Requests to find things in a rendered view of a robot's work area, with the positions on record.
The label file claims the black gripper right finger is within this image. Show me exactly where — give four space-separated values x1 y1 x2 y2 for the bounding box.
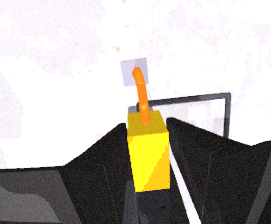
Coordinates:
167 117 271 224

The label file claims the black power strip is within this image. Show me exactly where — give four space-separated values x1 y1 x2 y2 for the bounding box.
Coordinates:
123 157 191 224

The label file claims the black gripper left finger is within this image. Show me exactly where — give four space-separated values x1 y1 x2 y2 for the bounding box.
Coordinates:
0 123 130 224

